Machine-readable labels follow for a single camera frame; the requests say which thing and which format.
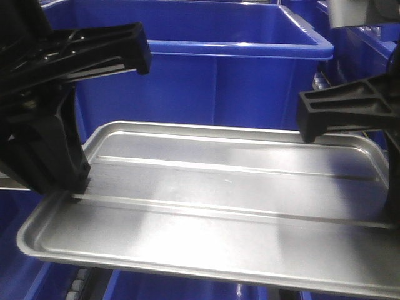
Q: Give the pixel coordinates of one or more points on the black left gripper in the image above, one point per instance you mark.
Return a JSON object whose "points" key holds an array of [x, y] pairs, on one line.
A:
{"points": [[75, 54]]}

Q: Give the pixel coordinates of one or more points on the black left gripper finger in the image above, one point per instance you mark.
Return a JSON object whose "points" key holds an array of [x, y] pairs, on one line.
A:
{"points": [[392, 201]]}

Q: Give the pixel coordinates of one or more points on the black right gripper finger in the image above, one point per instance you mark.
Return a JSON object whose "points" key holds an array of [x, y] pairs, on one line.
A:
{"points": [[40, 144]]}

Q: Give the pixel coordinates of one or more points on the blue bin below rack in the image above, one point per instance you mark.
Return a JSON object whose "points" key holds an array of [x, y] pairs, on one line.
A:
{"points": [[23, 274]]}

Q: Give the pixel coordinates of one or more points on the large blue target bin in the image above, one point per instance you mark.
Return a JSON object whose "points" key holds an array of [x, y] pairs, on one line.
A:
{"points": [[213, 63]]}

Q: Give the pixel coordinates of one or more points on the silver metal tray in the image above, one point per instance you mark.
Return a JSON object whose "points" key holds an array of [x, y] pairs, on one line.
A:
{"points": [[233, 204]]}

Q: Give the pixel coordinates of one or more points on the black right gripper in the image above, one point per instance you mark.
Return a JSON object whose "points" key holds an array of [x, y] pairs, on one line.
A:
{"points": [[367, 104]]}

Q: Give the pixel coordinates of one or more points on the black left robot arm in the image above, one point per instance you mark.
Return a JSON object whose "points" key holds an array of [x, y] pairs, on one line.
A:
{"points": [[18, 15]]}

